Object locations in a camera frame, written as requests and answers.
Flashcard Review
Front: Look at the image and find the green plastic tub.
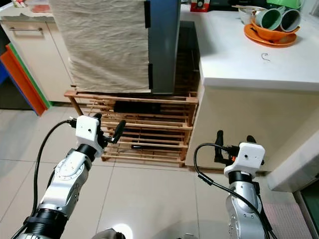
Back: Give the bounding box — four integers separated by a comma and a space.
272, 0, 303, 9

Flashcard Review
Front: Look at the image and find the white kitchen counter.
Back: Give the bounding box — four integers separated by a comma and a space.
184, 10, 319, 173

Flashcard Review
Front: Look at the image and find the orange plate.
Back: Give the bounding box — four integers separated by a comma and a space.
244, 22, 299, 48

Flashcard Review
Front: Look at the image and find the white low cabinet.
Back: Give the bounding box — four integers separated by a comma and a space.
266, 143, 319, 193

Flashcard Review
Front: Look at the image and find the orange bowl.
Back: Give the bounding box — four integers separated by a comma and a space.
251, 17, 302, 42

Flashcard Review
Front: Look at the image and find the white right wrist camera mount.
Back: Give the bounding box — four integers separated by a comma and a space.
224, 142, 266, 178

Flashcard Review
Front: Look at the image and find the green board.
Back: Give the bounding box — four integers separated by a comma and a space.
6, 42, 52, 108

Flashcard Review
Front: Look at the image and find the grey green mug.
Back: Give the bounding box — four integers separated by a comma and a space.
281, 7, 303, 32

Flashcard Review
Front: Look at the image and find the beige kitchen cabinet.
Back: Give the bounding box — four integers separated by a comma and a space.
0, 4, 76, 103

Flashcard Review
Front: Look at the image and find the black flat box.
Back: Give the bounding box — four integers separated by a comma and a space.
114, 101, 156, 114

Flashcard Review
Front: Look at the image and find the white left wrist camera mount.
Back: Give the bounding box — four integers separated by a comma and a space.
74, 115, 106, 150

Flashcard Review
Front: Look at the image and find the wooden slatted rack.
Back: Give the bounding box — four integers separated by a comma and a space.
64, 89, 200, 168

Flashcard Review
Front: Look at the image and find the pink floor mat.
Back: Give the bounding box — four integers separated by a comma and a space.
259, 191, 315, 239

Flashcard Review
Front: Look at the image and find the grey robot left leg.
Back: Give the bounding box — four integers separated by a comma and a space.
97, 229, 133, 239

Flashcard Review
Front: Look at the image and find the orange board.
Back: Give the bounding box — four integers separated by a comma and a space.
0, 47, 47, 116

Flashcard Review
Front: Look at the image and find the metal cabinet handle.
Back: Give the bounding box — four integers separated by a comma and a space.
7, 27, 37, 33

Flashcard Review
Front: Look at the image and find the metal bowl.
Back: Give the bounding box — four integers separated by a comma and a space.
238, 5, 260, 24

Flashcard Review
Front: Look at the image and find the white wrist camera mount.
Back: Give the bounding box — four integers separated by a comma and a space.
224, 142, 266, 178
74, 115, 106, 150

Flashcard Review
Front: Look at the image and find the beige crinkled cloth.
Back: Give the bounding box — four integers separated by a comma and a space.
47, 0, 151, 93

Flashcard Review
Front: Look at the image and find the grey mini fridge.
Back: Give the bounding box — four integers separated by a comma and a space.
47, 0, 182, 95

